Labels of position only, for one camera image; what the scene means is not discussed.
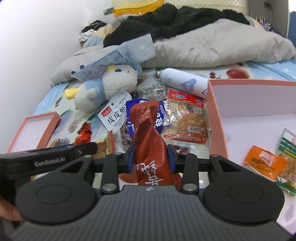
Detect blue noodle snack packet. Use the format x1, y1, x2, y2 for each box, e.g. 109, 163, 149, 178
126, 98, 166, 138

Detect white shrimp snack packet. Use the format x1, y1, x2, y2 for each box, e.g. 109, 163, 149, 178
98, 90, 132, 132

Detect orange seasoning packet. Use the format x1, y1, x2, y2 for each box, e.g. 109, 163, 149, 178
243, 146, 288, 181

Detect green striped snack packet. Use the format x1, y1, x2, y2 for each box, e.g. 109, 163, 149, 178
275, 128, 296, 196

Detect person's hand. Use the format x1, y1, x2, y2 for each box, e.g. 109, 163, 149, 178
0, 198, 22, 221

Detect yellow red cracker packet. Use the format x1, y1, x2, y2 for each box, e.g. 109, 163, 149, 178
73, 122, 115, 159

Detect red clear crispy snack packet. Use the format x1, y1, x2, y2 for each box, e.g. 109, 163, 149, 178
163, 88, 208, 144

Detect small clear silver wrapper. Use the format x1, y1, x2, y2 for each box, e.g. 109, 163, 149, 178
143, 82, 167, 101

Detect white blue plush toy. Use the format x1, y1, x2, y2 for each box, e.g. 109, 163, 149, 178
64, 64, 142, 113

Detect white spray bottle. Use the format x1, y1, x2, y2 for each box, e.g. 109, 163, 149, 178
156, 68, 208, 99

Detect pink storage box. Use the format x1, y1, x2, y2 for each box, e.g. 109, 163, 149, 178
206, 78, 296, 230

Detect light blue paper bag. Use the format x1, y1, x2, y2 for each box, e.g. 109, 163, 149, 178
71, 34, 156, 82

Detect black clothing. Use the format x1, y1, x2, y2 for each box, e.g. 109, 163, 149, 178
103, 4, 250, 47

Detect grey blanket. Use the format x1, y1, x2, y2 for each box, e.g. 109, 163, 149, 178
51, 19, 295, 86

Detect yellow bag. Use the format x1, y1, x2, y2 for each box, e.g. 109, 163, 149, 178
111, 0, 165, 17

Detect white shelf cabinet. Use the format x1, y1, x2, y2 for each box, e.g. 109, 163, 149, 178
248, 0, 290, 37

